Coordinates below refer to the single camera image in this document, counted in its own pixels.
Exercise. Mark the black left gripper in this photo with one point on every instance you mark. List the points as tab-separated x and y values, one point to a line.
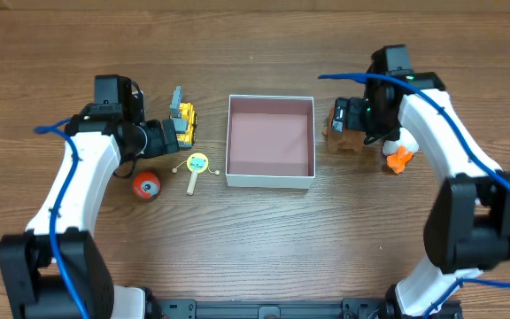
169	136

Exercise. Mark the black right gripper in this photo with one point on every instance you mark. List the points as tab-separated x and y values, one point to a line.
339	115

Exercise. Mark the brown plush toy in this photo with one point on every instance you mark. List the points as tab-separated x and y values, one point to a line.
348	140

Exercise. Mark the yellow and blue toy truck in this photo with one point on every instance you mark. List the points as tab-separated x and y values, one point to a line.
185	119

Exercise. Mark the white plush duck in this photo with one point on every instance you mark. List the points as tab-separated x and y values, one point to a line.
398	153

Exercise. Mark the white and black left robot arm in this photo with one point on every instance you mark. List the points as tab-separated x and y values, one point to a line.
54	269

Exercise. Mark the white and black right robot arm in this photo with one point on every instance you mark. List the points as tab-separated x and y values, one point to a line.
468	229

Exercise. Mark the wooden cat rattle drum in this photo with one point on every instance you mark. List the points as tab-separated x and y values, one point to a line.
197	163

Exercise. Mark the orange toy ball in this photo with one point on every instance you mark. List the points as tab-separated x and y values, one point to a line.
146	185

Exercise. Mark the white box pink inside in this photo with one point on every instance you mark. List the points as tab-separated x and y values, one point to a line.
270	142

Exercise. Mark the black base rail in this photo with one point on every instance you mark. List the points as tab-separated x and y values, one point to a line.
341	309

